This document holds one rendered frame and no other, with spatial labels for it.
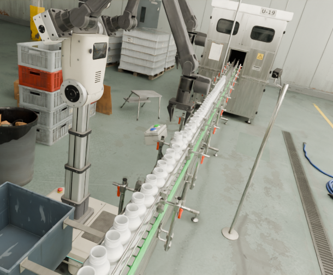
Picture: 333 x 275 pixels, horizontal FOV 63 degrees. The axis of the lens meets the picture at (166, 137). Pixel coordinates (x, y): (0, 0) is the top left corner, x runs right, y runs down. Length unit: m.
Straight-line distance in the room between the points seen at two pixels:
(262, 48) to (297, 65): 5.75
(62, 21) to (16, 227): 0.91
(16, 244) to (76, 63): 0.87
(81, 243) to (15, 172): 1.08
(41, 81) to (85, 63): 1.85
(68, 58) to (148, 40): 6.00
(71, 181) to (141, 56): 5.99
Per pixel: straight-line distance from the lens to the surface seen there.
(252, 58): 5.48
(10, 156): 2.63
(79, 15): 1.28
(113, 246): 0.71
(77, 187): 1.87
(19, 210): 1.30
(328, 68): 11.33
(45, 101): 3.34
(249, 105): 5.62
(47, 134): 3.46
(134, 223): 0.80
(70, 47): 1.51
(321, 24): 11.18
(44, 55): 3.20
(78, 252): 1.90
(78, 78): 1.53
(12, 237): 1.34
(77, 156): 1.76
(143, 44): 7.51
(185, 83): 1.12
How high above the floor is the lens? 1.66
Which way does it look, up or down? 24 degrees down
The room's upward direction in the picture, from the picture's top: 12 degrees clockwise
